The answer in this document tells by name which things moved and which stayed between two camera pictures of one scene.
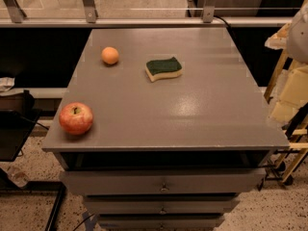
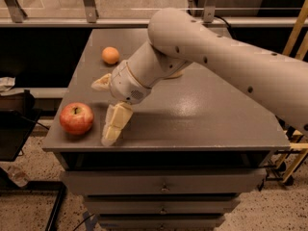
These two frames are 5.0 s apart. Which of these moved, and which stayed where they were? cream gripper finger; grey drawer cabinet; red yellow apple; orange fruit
Moved: cream gripper finger
Stayed: orange fruit; red yellow apple; grey drawer cabinet
